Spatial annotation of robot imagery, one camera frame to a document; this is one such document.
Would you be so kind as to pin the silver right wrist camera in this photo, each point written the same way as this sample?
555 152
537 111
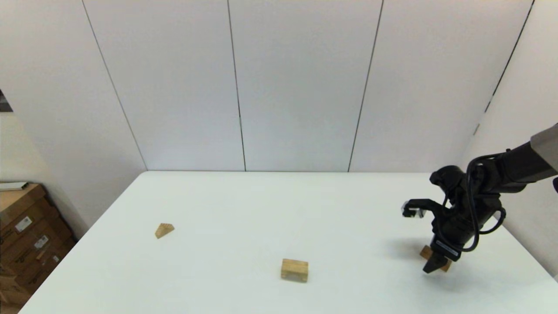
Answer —
409 213

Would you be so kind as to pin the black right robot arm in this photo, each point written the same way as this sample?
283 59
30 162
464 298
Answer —
523 168

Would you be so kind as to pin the triangular wooden building block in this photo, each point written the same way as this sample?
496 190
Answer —
164 230

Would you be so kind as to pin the dark wall picture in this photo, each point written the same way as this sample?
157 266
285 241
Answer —
4 104

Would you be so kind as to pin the flat white board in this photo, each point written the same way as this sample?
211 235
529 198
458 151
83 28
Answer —
12 186

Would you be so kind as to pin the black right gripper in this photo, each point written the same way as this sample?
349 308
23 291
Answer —
453 233

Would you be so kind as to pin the brown cardboard box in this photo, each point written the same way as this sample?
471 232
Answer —
39 244
11 296
52 267
17 205

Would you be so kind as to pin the rectangular wooden building block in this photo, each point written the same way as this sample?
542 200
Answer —
426 252

